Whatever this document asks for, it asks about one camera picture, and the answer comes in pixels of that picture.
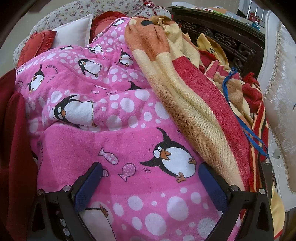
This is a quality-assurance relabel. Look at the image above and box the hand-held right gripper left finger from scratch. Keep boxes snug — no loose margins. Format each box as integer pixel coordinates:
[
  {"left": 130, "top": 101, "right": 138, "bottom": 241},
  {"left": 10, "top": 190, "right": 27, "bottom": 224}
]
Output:
[{"left": 28, "top": 162, "right": 104, "bottom": 241}]

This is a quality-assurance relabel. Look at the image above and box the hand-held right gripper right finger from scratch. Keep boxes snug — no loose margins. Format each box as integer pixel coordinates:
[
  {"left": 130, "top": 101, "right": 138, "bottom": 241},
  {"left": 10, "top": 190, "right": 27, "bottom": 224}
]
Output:
[{"left": 198, "top": 162, "right": 275, "bottom": 241}]

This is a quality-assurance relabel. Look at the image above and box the dark red sweater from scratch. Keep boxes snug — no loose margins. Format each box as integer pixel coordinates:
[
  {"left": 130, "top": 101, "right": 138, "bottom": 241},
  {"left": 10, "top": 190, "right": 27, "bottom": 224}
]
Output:
[{"left": 0, "top": 70, "right": 44, "bottom": 241}]

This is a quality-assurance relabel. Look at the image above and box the blue ribbon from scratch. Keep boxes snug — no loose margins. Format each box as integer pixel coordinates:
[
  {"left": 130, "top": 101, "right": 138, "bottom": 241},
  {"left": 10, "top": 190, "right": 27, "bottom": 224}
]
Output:
[{"left": 222, "top": 67, "right": 269, "bottom": 157}]

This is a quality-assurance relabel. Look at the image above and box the pink penguin print blanket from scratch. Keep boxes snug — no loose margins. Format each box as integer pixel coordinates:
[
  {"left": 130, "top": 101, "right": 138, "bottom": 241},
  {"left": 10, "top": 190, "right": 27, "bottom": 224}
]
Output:
[{"left": 14, "top": 17, "right": 245, "bottom": 241}]

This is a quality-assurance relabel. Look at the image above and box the orange yellow red towel blanket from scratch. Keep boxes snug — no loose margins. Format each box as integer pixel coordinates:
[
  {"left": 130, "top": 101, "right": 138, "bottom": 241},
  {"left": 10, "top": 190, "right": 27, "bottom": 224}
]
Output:
[{"left": 125, "top": 15, "right": 285, "bottom": 214}]

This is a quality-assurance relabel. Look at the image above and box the white ornate headboard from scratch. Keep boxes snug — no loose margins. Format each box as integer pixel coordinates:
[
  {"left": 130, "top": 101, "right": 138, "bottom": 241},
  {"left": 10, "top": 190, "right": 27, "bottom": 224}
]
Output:
[{"left": 254, "top": 10, "right": 296, "bottom": 212}]

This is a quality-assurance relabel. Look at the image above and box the red frilled cushion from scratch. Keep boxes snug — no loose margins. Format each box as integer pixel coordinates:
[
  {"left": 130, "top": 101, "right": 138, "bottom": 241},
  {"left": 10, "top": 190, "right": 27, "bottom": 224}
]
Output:
[{"left": 17, "top": 30, "right": 57, "bottom": 67}]

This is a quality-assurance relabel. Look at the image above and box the white pillow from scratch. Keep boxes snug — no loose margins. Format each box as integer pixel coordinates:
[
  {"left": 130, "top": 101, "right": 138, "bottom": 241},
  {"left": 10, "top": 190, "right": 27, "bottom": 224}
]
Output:
[{"left": 52, "top": 13, "right": 94, "bottom": 48}]

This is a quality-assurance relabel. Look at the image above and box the dark carved wooden headboard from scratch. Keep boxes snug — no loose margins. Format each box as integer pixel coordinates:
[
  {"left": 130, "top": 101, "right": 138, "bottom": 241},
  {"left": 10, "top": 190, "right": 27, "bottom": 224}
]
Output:
[{"left": 171, "top": 6, "right": 266, "bottom": 77}]

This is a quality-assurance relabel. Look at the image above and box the round red cushion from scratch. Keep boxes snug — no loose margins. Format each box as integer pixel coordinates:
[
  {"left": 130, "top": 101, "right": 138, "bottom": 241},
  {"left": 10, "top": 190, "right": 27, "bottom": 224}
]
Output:
[{"left": 90, "top": 11, "right": 126, "bottom": 39}]

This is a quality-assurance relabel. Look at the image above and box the metal railing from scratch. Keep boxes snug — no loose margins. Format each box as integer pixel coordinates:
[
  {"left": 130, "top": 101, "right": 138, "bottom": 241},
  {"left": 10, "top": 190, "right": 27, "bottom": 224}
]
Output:
[{"left": 246, "top": 6, "right": 263, "bottom": 22}]

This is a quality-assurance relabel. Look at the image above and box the floral patterned cushion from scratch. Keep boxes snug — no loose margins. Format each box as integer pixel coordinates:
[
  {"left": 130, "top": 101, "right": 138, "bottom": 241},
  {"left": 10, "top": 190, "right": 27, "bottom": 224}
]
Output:
[{"left": 13, "top": 0, "right": 171, "bottom": 67}]

